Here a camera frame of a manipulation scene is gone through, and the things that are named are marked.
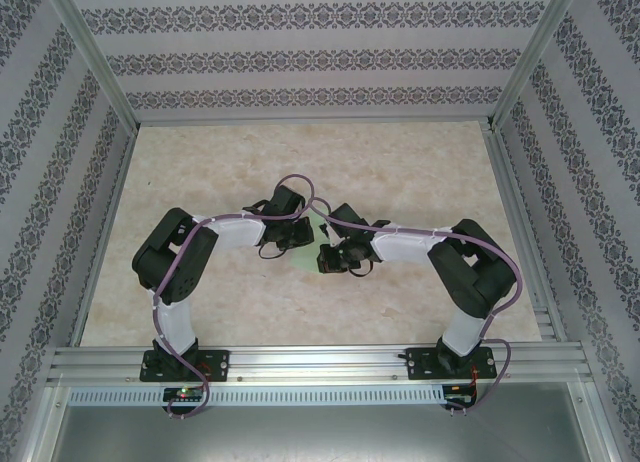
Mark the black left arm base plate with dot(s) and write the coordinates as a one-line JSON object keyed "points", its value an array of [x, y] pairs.
{"points": [[220, 364]]}

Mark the light green paper sheet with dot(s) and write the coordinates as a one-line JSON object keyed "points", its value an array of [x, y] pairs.
{"points": [[304, 261]]}

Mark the grey metal sheet panel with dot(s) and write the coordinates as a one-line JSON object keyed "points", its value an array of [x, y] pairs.
{"points": [[320, 432]]}

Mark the aluminium table side rail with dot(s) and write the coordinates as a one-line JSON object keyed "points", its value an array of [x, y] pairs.
{"points": [[512, 202], [106, 227]]}

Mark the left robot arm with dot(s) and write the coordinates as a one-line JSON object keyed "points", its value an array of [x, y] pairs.
{"points": [[170, 267]]}

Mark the aluminium frame post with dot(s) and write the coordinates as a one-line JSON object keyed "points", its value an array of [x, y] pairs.
{"points": [[95, 57], [535, 57]]}

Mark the aluminium mounting rail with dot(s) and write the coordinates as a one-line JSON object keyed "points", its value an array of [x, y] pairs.
{"points": [[320, 364]]}

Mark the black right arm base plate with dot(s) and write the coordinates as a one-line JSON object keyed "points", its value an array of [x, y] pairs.
{"points": [[417, 364]]}

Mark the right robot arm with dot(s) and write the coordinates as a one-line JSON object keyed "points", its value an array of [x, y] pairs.
{"points": [[475, 277]]}

